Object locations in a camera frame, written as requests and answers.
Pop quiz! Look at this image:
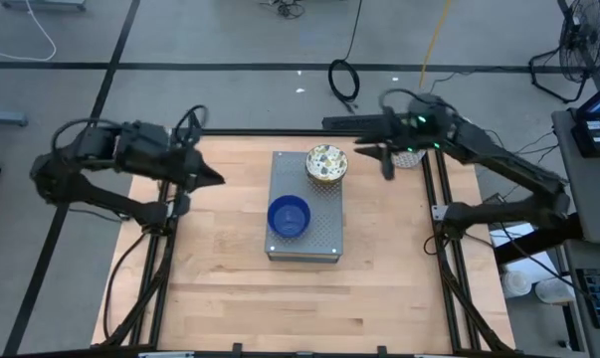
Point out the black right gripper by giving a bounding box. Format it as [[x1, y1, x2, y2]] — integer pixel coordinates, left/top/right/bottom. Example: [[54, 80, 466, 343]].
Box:
[[353, 105, 426, 181]]

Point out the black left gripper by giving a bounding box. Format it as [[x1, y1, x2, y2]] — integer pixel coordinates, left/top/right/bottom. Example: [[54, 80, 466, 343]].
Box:
[[168, 140, 227, 217]]

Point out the speckled bowl yellow outside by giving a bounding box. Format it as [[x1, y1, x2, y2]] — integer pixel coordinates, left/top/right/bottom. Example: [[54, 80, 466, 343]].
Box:
[[304, 143, 349, 186]]

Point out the blue plastic bowl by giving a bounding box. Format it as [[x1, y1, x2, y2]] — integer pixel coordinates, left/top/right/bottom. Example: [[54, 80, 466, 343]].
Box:
[[267, 194, 312, 239]]

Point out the black power strip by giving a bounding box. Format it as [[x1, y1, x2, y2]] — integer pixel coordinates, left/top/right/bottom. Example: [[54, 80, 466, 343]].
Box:
[[321, 113, 396, 132]]

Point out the succulent in white patterned pot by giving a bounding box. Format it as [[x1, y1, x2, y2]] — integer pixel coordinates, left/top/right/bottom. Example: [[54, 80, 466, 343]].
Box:
[[391, 147, 428, 170]]

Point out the grey perforated metal box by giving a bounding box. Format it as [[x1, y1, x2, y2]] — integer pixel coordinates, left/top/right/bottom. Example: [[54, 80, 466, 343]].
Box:
[[264, 150, 344, 265]]

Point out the white paper sheet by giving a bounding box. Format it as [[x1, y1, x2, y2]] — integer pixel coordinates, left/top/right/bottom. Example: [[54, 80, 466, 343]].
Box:
[[489, 222, 562, 279]]

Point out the black desk crossbar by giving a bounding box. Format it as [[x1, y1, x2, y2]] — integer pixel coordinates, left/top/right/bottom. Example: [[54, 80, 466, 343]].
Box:
[[493, 218, 584, 266]]

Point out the grey furniture foot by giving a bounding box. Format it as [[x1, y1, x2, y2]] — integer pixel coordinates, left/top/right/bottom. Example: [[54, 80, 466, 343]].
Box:
[[0, 109, 30, 127]]

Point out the black laptop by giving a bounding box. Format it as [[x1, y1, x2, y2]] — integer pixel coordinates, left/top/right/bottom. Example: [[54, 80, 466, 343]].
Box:
[[570, 74, 600, 159]]

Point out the grey desk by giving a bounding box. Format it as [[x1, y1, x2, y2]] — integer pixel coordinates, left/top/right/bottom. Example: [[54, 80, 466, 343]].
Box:
[[550, 107, 600, 246], [561, 238, 600, 358]]

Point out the black floor fan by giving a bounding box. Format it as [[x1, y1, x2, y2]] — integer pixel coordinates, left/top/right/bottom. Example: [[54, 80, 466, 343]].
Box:
[[527, 0, 600, 104]]

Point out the grey metal cart base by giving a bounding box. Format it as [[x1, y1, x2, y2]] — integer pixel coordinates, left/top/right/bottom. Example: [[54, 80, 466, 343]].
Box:
[[0, 0, 87, 12]]

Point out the black coiled cable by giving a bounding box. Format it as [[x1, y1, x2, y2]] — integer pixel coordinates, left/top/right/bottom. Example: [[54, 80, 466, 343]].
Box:
[[326, 0, 364, 115]]

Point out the black aluminium table frame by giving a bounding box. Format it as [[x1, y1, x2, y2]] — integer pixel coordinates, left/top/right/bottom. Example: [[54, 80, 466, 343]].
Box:
[[90, 111, 517, 358]]

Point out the yellow cable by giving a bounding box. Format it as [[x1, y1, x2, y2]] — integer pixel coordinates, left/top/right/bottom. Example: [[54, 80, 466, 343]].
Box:
[[417, 0, 453, 89]]

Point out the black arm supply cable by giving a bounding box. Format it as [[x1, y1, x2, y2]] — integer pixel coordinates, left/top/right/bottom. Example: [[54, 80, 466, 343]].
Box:
[[102, 231, 149, 342]]

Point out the thin black floor cable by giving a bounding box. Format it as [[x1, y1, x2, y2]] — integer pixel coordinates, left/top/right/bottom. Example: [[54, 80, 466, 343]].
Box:
[[422, 64, 562, 178]]

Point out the tangled black cable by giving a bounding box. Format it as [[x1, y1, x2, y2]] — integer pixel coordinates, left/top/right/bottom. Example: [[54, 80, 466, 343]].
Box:
[[258, 0, 306, 20]]

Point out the white floor cable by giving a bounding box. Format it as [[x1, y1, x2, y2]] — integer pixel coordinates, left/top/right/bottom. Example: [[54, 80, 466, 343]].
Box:
[[0, 0, 58, 64]]

